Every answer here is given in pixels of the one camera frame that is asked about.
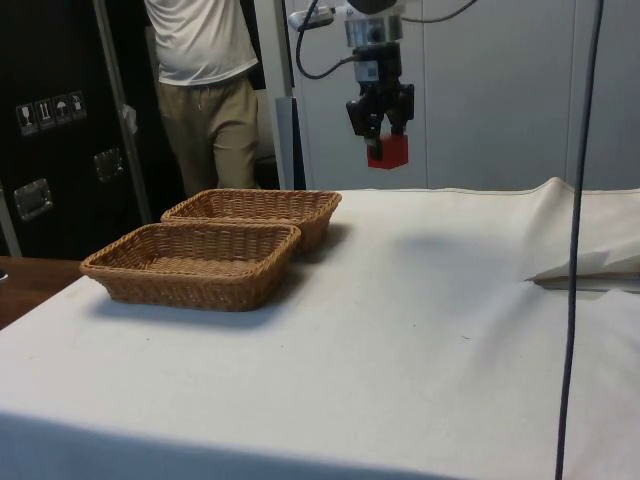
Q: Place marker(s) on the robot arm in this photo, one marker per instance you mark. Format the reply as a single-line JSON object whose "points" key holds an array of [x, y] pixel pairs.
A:
{"points": [[374, 31]]}

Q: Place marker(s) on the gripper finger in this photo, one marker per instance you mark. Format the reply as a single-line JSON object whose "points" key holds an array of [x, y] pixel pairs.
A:
{"points": [[372, 112], [402, 107]]}

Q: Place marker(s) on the wicker basket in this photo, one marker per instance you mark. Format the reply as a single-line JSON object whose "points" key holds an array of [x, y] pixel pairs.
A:
{"points": [[200, 285], [310, 220]]}

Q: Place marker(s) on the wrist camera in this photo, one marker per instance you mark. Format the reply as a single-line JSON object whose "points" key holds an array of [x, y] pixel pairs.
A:
{"points": [[312, 19]]}

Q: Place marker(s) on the black cabinet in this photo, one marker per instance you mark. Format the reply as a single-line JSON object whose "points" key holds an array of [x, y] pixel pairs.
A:
{"points": [[60, 165]]}

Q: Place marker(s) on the person in white shirt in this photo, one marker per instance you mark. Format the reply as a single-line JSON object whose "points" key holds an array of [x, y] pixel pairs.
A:
{"points": [[205, 45]]}

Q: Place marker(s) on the pale grey locker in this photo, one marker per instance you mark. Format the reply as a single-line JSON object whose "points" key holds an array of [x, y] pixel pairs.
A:
{"points": [[330, 130], [500, 100], [617, 100]]}

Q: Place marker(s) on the red cube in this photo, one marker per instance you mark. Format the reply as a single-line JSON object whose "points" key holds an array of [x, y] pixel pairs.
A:
{"points": [[395, 152]]}

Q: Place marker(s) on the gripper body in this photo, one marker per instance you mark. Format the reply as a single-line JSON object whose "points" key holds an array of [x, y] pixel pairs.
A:
{"points": [[390, 62]]}

